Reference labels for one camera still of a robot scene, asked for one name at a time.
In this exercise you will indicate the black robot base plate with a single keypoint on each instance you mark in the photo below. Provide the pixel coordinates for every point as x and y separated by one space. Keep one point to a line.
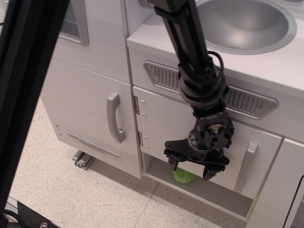
32 219

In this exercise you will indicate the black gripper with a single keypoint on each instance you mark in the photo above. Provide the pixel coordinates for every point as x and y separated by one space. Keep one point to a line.
178 151

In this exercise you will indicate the green toy lettuce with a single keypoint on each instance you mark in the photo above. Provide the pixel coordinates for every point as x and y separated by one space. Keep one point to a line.
183 176

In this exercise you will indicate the aluminium frame rail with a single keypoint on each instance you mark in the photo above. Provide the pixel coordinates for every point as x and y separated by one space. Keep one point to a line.
12 205

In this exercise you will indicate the aluminium extrusion bar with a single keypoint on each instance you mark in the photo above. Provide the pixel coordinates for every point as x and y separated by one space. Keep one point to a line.
83 160

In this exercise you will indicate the silver sink bowl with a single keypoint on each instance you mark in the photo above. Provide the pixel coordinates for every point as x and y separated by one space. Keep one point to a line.
245 27

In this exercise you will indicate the white toy kitchen cabinet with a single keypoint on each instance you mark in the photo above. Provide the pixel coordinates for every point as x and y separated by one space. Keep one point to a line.
264 181

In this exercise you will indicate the grey round knob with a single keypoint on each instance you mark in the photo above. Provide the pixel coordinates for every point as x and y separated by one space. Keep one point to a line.
145 4

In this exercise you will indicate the grey vent panel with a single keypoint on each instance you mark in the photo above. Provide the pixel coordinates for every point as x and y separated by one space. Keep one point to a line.
238 100

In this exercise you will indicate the grey fridge door handle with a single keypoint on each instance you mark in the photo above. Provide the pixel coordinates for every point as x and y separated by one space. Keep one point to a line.
112 105

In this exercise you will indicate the grey recessed dispenser panel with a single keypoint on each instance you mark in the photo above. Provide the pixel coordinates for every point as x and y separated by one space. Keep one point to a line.
74 27

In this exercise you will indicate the grey cabinet door handle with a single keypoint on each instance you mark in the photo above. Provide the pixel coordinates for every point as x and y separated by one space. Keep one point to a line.
247 161

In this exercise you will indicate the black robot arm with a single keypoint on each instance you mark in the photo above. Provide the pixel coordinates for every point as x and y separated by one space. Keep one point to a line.
27 42

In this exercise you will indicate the grey emblem on fridge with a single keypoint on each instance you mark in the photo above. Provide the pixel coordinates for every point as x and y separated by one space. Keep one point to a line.
93 146

